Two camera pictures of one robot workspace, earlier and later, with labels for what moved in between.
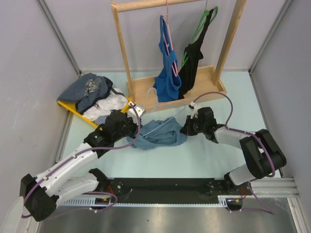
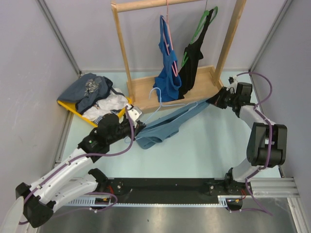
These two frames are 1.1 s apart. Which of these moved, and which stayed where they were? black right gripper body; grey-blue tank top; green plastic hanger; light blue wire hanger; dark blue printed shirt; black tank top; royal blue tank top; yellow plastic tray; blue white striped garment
Moved: grey-blue tank top; light blue wire hanger; black right gripper body
Stayed: green plastic hanger; black tank top; dark blue printed shirt; royal blue tank top; yellow plastic tray; blue white striped garment
